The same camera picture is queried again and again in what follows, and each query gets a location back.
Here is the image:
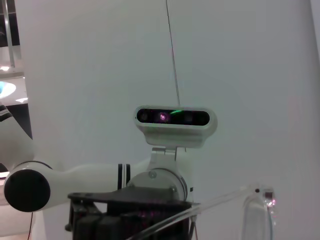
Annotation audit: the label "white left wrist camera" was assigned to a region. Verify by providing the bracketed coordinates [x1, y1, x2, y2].
[134, 105, 219, 149]

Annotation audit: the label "clear white glasses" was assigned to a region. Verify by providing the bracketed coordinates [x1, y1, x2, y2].
[133, 183, 279, 240]

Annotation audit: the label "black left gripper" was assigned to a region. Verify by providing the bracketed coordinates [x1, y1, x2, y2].
[65, 186, 201, 240]

